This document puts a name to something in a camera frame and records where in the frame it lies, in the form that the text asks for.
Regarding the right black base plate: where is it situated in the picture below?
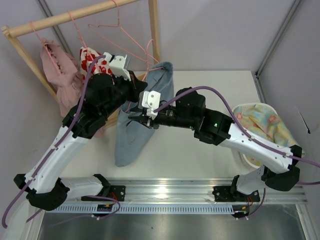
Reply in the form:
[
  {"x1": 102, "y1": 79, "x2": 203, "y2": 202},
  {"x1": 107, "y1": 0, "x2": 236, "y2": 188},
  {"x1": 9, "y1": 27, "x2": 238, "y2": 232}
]
[{"x1": 212, "y1": 185, "x2": 261, "y2": 203}]

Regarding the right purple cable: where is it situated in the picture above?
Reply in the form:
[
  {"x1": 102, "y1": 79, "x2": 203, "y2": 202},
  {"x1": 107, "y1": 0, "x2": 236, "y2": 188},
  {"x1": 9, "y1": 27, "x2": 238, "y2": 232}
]
[{"x1": 152, "y1": 85, "x2": 320, "y2": 221}]

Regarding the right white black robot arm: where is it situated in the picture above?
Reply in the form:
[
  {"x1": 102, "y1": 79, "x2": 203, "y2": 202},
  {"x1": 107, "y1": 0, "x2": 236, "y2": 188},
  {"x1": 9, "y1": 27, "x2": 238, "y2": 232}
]
[{"x1": 129, "y1": 87, "x2": 302, "y2": 202}]

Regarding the white slotted cable duct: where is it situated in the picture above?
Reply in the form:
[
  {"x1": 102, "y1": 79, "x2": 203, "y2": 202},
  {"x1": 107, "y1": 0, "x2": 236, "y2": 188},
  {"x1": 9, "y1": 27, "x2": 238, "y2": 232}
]
[{"x1": 50, "y1": 203, "x2": 235, "y2": 215}]

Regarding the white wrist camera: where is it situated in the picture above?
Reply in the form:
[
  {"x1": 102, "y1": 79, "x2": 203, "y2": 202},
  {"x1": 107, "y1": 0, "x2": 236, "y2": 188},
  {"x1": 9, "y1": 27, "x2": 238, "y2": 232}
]
[
  {"x1": 103, "y1": 52, "x2": 131, "y2": 81},
  {"x1": 138, "y1": 90, "x2": 161, "y2": 120}
]

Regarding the wooden clothes rack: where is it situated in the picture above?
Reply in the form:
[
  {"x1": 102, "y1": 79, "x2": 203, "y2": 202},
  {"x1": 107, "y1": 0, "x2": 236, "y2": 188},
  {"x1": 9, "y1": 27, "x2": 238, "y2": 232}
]
[{"x1": 1, "y1": 0, "x2": 161, "y2": 101}]

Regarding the pink hanger with dress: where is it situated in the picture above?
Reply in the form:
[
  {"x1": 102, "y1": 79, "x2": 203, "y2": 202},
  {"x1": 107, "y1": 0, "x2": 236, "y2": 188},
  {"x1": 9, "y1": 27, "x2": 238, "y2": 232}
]
[{"x1": 29, "y1": 21, "x2": 62, "y2": 76}]

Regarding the pink wire hanger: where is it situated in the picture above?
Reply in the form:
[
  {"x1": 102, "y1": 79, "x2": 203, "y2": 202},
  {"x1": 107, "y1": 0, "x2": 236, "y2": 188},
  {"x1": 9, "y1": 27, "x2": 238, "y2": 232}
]
[{"x1": 141, "y1": 39, "x2": 164, "y2": 82}]

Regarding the red floral white garment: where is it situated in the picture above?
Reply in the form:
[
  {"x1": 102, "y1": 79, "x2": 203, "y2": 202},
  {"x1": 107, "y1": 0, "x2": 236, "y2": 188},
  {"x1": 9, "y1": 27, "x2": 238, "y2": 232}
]
[{"x1": 79, "y1": 46, "x2": 109, "y2": 79}]

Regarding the purple cable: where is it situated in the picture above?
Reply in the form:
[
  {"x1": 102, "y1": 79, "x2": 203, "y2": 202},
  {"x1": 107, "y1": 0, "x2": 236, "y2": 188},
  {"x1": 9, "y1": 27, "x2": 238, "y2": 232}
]
[
  {"x1": 152, "y1": 85, "x2": 320, "y2": 221},
  {"x1": 1, "y1": 55, "x2": 107, "y2": 229}
]

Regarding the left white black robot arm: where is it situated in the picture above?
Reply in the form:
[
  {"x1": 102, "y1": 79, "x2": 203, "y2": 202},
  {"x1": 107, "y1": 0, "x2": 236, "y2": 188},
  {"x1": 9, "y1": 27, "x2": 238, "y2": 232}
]
[{"x1": 14, "y1": 71, "x2": 148, "y2": 211}]

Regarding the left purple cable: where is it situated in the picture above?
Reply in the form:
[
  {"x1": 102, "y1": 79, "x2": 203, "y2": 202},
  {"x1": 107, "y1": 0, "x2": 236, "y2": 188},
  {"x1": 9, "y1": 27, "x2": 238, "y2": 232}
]
[{"x1": 1, "y1": 55, "x2": 107, "y2": 229}]

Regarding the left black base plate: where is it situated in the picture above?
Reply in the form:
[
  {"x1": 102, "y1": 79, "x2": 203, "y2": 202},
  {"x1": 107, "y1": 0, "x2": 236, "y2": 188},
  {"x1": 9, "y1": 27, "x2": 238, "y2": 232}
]
[{"x1": 81, "y1": 185, "x2": 126, "y2": 202}]

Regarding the light blue denim skirt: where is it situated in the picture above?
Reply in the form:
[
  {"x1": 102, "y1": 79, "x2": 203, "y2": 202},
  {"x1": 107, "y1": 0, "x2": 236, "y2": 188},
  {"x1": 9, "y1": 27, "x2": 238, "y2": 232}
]
[{"x1": 114, "y1": 61, "x2": 174, "y2": 167}]

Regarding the pastel floral cloth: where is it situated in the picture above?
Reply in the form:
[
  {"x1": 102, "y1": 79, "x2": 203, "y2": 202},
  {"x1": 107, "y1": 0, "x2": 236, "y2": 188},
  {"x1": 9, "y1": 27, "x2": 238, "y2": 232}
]
[{"x1": 233, "y1": 103, "x2": 301, "y2": 151}]

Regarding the pink dress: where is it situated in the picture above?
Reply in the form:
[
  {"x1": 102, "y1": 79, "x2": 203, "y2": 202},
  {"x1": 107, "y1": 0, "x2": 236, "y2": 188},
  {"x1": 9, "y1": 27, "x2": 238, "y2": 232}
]
[{"x1": 39, "y1": 37, "x2": 106, "y2": 138}]

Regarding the aluminium mounting rail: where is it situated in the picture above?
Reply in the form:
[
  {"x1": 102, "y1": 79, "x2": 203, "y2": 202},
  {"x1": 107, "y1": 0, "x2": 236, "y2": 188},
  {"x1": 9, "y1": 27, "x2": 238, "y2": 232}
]
[{"x1": 105, "y1": 177, "x2": 308, "y2": 205}]

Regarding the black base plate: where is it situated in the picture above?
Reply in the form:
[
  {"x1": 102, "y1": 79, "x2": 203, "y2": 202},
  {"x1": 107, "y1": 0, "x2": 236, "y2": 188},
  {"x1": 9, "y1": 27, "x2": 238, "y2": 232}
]
[
  {"x1": 212, "y1": 185, "x2": 261, "y2": 203},
  {"x1": 81, "y1": 185, "x2": 126, "y2": 202}
]

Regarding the white perforated plastic basket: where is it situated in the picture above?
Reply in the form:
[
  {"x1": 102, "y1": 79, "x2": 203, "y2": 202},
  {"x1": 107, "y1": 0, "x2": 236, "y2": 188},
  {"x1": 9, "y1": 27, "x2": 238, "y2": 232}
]
[{"x1": 232, "y1": 102, "x2": 278, "y2": 171}]

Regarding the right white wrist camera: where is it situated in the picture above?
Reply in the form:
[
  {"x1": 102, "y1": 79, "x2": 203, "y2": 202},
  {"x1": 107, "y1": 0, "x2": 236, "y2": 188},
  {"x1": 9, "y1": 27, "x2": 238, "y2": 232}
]
[{"x1": 138, "y1": 90, "x2": 161, "y2": 120}]

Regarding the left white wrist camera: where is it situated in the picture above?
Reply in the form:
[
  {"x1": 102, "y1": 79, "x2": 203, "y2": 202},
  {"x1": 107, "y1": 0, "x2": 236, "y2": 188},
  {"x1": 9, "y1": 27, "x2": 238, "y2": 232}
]
[{"x1": 103, "y1": 52, "x2": 131, "y2": 81}]

